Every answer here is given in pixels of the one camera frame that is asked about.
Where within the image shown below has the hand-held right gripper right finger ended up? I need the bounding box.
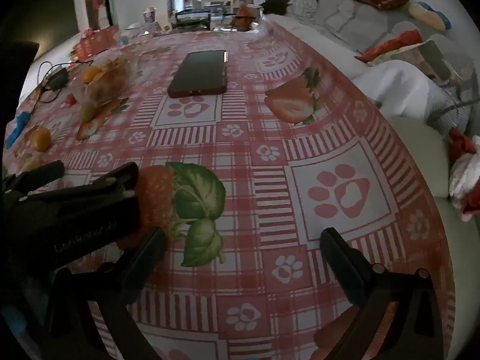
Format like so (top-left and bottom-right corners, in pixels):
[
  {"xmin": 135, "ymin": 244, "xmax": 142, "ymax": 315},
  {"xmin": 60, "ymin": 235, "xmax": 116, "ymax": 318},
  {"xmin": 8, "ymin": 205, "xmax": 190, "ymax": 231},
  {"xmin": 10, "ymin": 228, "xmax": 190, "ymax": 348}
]
[{"xmin": 320, "ymin": 227, "xmax": 445, "ymax": 360}]

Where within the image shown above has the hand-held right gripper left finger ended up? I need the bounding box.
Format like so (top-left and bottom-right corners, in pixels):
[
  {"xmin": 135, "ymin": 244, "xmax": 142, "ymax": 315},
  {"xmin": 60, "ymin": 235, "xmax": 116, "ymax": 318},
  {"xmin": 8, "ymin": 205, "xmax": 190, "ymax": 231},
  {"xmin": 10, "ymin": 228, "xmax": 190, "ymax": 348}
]
[{"xmin": 43, "ymin": 227, "xmax": 167, "ymax": 360}]

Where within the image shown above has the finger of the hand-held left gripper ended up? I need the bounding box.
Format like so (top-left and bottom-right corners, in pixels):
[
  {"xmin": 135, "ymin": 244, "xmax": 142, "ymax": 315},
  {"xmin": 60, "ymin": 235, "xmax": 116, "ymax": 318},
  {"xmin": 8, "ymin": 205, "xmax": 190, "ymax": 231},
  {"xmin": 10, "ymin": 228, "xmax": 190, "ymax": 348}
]
[
  {"xmin": 26, "ymin": 162, "xmax": 140, "ymax": 199},
  {"xmin": 3, "ymin": 160, "xmax": 66, "ymax": 196}
]

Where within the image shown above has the orange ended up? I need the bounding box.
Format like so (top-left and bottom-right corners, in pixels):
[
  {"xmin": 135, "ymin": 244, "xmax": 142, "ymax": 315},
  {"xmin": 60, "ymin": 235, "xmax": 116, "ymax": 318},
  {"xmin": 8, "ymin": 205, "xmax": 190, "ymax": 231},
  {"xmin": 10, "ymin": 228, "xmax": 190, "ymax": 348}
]
[
  {"xmin": 30, "ymin": 127, "xmax": 52, "ymax": 152},
  {"xmin": 82, "ymin": 67, "xmax": 103, "ymax": 84}
]

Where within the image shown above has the clear plastic bag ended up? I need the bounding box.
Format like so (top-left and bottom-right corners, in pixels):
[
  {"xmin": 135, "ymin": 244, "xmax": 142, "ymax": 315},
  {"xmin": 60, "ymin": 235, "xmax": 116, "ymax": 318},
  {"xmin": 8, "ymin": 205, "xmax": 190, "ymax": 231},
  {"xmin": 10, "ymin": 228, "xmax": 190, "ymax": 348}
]
[{"xmin": 75, "ymin": 54, "xmax": 136, "ymax": 122}]

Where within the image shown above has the blue cloth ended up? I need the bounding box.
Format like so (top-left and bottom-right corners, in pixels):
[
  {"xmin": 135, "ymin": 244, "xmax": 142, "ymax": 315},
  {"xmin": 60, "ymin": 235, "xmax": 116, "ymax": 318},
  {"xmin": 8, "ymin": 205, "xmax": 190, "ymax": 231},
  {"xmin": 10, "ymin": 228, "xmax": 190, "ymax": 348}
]
[{"xmin": 5, "ymin": 112, "xmax": 31, "ymax": 147}]

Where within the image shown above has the black power adapter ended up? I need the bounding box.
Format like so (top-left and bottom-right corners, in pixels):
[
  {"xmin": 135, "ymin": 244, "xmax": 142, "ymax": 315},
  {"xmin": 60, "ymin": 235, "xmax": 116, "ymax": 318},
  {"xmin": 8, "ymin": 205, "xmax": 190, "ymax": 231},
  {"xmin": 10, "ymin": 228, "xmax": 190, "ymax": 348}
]
[{"xmin": 48, "ymin": 68, "xmax": 70, "ymax": 91}]

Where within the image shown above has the red gift box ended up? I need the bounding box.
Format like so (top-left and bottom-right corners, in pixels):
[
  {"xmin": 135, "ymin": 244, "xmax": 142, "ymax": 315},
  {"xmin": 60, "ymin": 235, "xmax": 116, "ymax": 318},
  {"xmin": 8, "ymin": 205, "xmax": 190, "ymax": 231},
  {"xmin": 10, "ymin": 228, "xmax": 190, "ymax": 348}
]
[
  {"xmin": 73, "ymin": 41, "xmax": 94, "ymax": 62},
  {"xmin": 88, "ymin": 25, "xmax": 121, "ymax": 53}
]

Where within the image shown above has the smartphone in dark red case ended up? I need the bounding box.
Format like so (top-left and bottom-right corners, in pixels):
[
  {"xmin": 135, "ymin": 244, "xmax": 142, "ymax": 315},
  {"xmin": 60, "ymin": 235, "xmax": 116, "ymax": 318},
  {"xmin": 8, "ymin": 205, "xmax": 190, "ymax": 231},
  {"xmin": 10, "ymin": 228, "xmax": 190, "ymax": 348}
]
[{"xmin": 167, "ymin": 49, "xmax": 229, "ymax": 99}]

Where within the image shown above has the strawberry paw print tablecloth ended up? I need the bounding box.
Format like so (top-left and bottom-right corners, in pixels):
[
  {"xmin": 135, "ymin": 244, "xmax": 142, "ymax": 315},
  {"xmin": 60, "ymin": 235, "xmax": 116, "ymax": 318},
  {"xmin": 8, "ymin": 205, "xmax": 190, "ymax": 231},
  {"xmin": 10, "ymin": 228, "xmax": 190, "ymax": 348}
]
[{"xmin": 2, "ymin": 19, "xmax": 456, "ymax": 360}]

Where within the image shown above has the red white plush toy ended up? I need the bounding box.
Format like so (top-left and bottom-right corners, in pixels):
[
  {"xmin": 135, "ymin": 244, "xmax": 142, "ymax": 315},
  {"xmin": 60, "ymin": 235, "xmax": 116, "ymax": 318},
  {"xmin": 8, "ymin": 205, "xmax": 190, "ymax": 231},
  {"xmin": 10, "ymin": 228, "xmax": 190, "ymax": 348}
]
[{"xmin": 448, "ymin": 127, "xmax": 480, "ymax": 223}]

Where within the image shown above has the black television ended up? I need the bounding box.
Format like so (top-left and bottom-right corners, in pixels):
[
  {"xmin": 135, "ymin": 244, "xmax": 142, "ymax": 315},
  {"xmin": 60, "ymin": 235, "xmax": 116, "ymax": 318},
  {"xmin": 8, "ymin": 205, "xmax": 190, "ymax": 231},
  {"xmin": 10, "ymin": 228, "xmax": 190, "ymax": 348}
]
[{"xmin": 7, "ymin": 0, "xmax": 80, "ymax": 61}]

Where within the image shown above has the white blanket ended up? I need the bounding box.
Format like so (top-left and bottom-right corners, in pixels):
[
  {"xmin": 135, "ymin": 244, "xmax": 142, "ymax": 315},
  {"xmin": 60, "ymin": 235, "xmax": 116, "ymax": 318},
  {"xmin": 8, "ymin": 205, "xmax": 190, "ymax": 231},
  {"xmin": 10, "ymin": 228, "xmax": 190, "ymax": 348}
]
[{"xmin": 352, "ymin": 60, "xmax": 451, "ymax": 121}]

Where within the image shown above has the white dining table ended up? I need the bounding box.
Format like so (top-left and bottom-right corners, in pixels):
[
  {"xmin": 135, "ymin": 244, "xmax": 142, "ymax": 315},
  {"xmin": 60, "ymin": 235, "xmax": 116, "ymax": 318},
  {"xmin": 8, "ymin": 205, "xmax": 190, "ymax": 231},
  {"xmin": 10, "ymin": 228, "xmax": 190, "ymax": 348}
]
[{"xmin": 187, "ymin": 0, "xmax": 244, "ymax": 10}]

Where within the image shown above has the red orange ornament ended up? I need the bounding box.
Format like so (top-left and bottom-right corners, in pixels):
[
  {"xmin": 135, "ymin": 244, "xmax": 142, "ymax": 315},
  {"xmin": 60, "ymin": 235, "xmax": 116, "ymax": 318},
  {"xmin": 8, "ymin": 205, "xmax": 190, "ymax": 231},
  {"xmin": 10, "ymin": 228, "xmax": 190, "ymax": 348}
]
[{"xmin": 230, "ymin": 2, "xmax": 263, "ymax": 31}]

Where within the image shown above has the red cushion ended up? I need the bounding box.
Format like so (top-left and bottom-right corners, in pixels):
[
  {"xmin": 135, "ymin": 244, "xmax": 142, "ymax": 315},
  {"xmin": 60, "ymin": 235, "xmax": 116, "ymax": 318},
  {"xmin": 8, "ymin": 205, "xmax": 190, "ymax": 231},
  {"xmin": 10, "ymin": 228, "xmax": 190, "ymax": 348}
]
[{"xmin": 354, "ymin": 29, "xmax": 424, "ymax": 64}]

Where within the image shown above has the black clothing pile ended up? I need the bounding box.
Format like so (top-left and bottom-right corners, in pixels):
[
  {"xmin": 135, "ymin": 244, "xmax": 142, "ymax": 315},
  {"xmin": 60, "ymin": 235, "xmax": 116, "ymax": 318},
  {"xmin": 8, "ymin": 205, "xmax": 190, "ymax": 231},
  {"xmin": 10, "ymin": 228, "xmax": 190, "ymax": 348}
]
[{"xmin": 259, "ymin": 0, "xmax": 295, "ymax": 16}]

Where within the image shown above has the light grey sofa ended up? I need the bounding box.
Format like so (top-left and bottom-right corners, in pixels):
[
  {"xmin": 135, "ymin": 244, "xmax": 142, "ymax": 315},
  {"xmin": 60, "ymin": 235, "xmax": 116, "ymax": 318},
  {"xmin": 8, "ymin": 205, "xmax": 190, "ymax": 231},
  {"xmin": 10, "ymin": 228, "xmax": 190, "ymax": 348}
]
[{"xmin": 262, "ymin": 0, "xmax": 480, "ymax": 226}]

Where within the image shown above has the yellow blue plush toy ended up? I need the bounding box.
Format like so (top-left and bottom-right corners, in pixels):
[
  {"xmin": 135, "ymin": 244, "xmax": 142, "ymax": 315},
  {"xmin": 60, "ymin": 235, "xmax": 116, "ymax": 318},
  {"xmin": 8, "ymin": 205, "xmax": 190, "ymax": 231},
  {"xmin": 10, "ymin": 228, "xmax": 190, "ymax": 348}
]
[{"xmin": 408, "ymin": 1, "xmax": 452, "ymax": 31}]

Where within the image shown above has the black cable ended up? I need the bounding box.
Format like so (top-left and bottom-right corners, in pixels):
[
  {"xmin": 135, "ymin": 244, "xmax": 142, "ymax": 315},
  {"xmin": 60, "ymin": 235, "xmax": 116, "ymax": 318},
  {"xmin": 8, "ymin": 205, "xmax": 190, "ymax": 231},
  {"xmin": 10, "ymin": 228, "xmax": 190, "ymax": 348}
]
[{"xmin": 26, "ymin": 61, "xmax": 94, "ymax": 115}]

